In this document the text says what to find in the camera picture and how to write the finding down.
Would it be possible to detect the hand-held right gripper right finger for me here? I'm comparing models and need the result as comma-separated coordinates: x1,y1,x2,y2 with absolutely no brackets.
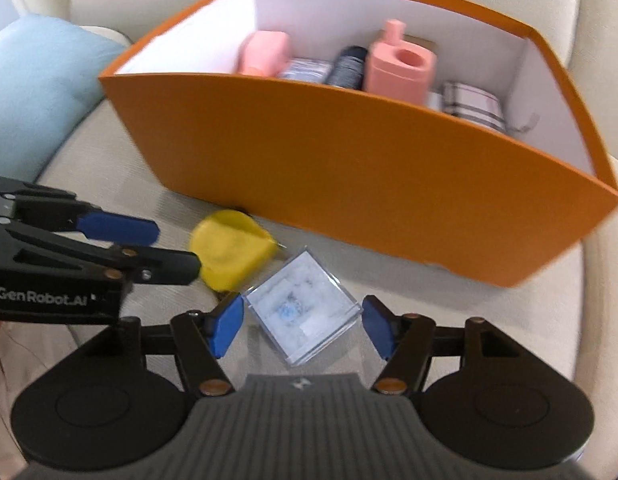
361,294,534,395

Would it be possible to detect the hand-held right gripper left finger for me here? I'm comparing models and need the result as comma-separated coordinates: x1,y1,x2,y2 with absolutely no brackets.
76,292,246,397

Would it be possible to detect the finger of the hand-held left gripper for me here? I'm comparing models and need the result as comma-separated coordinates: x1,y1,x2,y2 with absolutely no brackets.
0,174,162,249
0,219,202,287

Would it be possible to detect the yellow rounded case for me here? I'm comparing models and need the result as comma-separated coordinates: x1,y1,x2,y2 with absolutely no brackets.
189,210,284,292

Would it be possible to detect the clear plastic box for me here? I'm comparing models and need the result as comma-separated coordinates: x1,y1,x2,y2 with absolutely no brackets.
243,247,364,366

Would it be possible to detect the orange cardboard box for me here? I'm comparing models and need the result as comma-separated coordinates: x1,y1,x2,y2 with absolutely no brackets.
99,0,618,288

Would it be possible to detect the pink cylindrical roll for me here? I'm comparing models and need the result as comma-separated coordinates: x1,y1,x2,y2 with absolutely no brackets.
237,30,292,78

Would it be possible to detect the plaid fabric pouch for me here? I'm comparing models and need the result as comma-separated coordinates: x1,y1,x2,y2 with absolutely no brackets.
428,81,510,135

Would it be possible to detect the blue pink tin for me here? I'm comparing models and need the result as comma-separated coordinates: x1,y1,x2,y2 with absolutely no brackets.
279,56,334,83

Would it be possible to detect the pink bottle-shaped case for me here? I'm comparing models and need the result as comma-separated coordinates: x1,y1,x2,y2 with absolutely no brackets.
363,19,437,106

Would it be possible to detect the dark blue cylindrical bottle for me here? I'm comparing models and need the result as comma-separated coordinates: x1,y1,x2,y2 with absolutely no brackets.
325,45,370,90

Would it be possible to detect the beige blanket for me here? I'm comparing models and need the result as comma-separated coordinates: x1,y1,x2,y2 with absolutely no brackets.
0,320,84,480

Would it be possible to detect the light blue pillow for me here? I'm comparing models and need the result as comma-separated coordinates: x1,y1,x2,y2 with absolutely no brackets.
0,14,130,183

